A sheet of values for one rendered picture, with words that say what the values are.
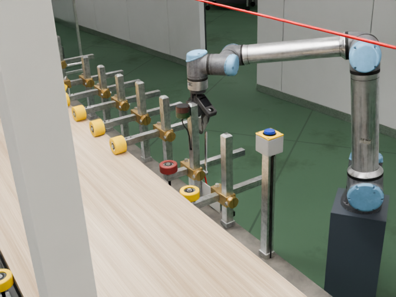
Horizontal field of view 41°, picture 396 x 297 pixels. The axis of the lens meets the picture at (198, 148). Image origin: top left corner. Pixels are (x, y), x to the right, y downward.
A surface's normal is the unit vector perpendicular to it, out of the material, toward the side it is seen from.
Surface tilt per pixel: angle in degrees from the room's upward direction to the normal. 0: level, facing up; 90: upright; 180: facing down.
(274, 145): 90
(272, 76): 90
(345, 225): 90
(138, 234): 0
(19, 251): 0
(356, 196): 95
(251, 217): 0
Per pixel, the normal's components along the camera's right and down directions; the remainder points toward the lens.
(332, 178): -0.04, -0.90
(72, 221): 0.54, 0.35
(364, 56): -0.28, 0.31
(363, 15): -0.78, 0.30
